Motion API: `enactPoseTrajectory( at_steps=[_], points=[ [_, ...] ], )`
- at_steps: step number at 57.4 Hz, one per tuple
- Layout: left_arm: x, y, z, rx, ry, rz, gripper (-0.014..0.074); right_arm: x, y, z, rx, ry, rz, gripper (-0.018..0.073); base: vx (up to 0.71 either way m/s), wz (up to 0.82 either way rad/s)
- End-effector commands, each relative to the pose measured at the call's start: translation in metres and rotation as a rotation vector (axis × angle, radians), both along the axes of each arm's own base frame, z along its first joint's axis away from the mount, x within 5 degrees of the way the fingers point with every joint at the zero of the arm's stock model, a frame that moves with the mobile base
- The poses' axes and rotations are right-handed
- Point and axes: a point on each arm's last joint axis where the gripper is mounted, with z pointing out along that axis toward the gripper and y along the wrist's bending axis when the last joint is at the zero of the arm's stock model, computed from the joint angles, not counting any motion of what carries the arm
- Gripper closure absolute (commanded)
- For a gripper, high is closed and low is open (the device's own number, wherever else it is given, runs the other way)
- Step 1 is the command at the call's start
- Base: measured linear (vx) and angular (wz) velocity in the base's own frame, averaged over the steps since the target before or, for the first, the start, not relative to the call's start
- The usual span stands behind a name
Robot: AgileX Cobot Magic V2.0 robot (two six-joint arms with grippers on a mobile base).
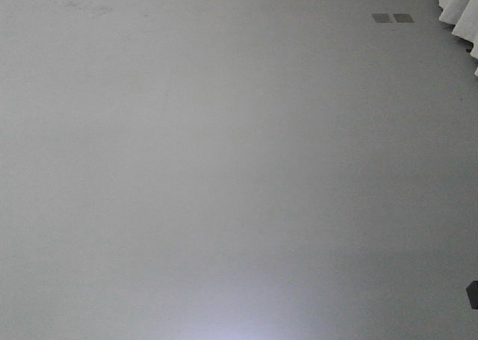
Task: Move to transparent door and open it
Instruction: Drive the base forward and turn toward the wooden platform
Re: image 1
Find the black robot corner part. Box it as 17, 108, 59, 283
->
466, 280, 478, 310

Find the white draped curtain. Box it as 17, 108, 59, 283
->
437, 0, 477, 60

